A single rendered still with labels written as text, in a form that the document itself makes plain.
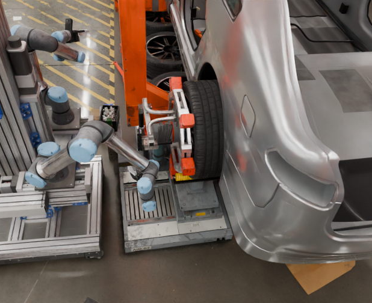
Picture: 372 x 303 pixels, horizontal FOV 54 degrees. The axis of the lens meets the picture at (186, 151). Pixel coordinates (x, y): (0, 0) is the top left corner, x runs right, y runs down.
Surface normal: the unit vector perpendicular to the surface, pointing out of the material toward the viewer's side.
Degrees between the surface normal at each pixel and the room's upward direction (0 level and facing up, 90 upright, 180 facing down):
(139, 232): 0
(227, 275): 0
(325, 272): 1
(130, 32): 90
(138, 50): 90
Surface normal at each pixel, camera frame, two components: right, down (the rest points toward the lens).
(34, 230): 0.07, -0.68
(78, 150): -0.07, 0.66
